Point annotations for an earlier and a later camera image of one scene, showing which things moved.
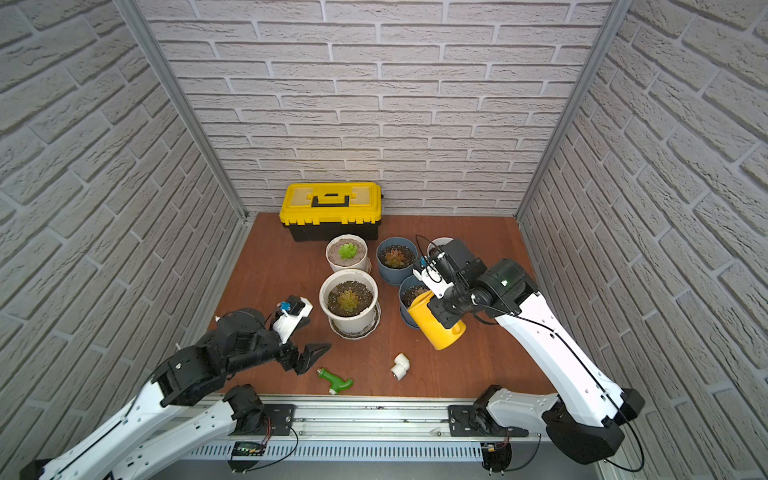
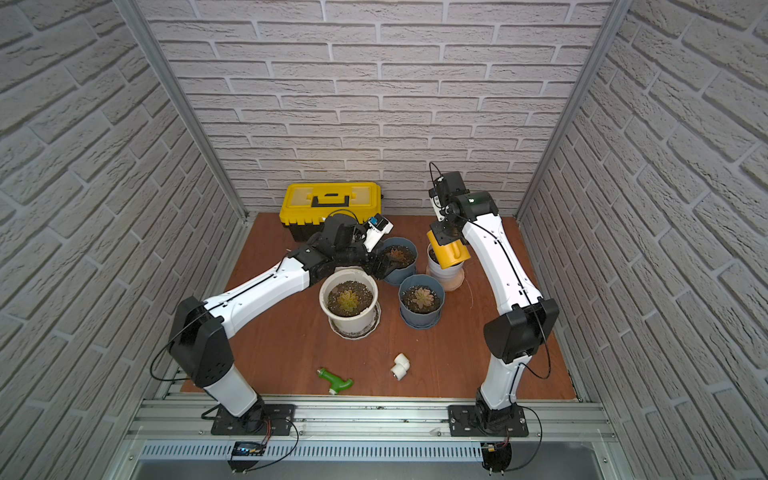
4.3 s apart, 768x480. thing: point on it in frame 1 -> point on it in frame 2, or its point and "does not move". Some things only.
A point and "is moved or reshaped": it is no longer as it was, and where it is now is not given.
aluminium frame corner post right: x=614 y=25 does not move
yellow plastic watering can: x=441 y=337 -> x=449 y=254
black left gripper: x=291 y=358 -> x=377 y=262
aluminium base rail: x=377 y=431 does not move
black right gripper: x=435 y=307 -> x=442 y=238
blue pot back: x=396 y=257 does not move
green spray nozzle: x=337 y=383 does not move
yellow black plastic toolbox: x=318 y=211 does not move
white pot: x=439 y=242 is moved or reshaped
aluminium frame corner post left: x=143 y=31 does not move
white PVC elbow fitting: x=401 y=366 does not move
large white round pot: x=349 y=297 does not move
